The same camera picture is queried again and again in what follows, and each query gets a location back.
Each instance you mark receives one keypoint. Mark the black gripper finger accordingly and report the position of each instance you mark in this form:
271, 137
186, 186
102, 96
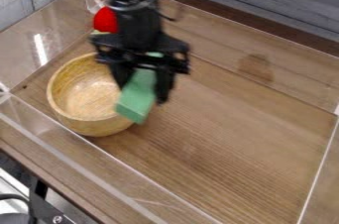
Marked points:
122, 72
164, 84

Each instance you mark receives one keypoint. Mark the black table leg bracket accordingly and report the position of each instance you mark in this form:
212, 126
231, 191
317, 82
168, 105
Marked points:
43, 212

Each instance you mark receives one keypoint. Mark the light wooden bowl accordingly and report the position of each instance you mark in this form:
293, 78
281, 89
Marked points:
82, 93

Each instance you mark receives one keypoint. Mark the clear acrylic enclosure wall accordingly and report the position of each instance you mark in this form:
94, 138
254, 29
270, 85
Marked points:
239, 151

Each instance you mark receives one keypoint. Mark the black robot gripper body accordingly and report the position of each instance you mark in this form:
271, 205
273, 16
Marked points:
140, 43

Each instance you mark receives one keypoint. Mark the green rectangular block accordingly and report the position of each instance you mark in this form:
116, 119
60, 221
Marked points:
138, 97

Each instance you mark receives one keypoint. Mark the red plush strawberry toy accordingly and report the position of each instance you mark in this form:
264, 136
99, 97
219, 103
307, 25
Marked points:
104, 21

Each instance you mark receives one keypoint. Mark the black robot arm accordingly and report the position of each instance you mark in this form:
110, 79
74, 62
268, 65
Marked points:
140, 45

